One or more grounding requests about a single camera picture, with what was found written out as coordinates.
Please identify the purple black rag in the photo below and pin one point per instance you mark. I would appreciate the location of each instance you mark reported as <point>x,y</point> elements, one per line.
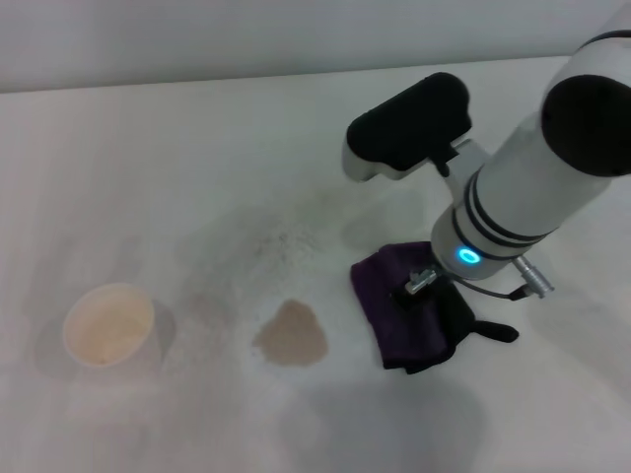
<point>394,327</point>

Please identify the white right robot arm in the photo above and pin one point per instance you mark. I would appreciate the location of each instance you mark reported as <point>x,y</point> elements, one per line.
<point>522,182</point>

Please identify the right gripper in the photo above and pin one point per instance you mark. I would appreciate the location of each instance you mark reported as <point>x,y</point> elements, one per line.
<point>421,282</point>

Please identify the brown water stain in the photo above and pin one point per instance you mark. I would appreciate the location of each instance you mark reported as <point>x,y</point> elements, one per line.
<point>292,337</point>

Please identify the black white wrist camera housing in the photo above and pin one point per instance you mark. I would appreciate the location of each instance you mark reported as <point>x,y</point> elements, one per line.
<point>409,128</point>

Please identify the white paper cup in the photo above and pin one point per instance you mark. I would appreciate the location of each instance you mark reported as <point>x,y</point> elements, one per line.
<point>106,327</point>

